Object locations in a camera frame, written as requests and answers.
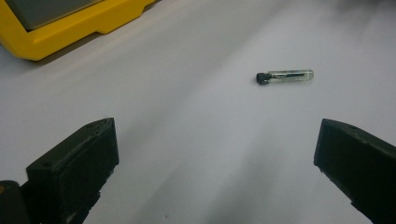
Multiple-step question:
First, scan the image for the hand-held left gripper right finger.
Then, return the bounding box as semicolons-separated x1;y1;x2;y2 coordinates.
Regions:
313;118;396;224

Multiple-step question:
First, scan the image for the small glass vial black cap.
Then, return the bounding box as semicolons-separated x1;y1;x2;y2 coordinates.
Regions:
255;69;315;86

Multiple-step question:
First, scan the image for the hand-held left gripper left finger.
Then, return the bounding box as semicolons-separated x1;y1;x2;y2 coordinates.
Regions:
26;117;120;224

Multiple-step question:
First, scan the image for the yellow black organizer cabinet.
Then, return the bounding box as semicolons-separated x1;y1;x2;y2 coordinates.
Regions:
0;0;157;62

